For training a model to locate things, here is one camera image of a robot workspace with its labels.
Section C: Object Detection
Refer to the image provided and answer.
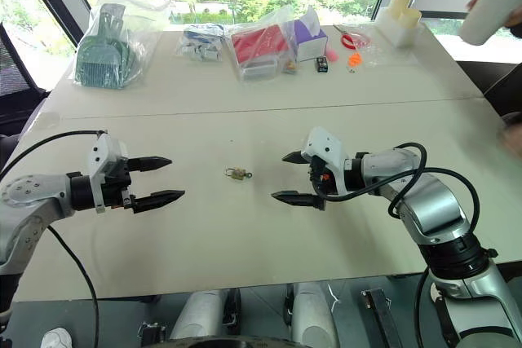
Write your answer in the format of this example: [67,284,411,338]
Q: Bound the purple tissue box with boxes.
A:
[291,7,330,64]

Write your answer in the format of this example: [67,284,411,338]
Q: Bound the dark chair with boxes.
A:
[453,59,522,117]

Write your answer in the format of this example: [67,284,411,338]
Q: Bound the black metal bar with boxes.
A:
[360,288,404,348]

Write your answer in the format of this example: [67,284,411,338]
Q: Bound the bag of blue white packets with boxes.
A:
[175,23,228,64]

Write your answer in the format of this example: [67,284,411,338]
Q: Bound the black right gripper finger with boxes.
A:
[281,151,313,165]
[270,190,328,212]

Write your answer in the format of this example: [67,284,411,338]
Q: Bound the small brass padlock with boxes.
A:
[223,165,246,182]

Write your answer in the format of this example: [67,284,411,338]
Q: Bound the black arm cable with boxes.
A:
[0,130,109,348]
[320,142,482,348]

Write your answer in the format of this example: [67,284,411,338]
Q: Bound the green plastic dustpans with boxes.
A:
[76,2,144,90]

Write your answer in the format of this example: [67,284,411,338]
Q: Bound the clear bag around dustpans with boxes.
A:
[72,0,165,91]

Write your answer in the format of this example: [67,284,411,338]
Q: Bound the blurred person's hand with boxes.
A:
[497,111,522,155]

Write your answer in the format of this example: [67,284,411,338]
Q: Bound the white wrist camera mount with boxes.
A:
[300,126,352,196]
[86,134,130,214]

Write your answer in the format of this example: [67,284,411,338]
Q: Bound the cream paper tube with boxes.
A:
[396,7,423,30]
[388,0,414,20]

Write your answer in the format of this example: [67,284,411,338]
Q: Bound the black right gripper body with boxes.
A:
[307,158,338,203]

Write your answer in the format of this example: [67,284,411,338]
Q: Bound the white paper cup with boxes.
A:
[458,0,522,46]

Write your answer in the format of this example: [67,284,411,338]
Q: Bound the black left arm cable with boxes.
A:
[0,130,109,348]

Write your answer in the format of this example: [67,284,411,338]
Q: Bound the white plastic holder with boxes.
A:
[374,7,422,48]

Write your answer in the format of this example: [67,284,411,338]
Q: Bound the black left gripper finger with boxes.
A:
[131,189,186,214]
[127,156,173,173]

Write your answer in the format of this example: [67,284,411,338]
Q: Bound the black mesh chair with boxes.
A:
[0,20,51,138]

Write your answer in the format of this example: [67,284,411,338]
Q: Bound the red box in clear bag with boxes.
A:
[229,17,295,83]

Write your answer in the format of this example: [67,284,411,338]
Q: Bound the silver rounded robot leg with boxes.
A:
[290,281,339,348]
[168,289,226,341]

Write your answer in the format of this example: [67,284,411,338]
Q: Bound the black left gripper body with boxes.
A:
[99,157,136,214]

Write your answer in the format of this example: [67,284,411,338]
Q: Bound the white crumpled paper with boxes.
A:
[40,327,74,348]

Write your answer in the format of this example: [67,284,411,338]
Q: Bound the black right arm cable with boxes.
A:
[320,142,482,348]

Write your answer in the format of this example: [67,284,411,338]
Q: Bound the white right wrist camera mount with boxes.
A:
[300,126,352,196]

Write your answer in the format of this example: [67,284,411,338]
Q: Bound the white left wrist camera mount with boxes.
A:
[86,134,130,214]

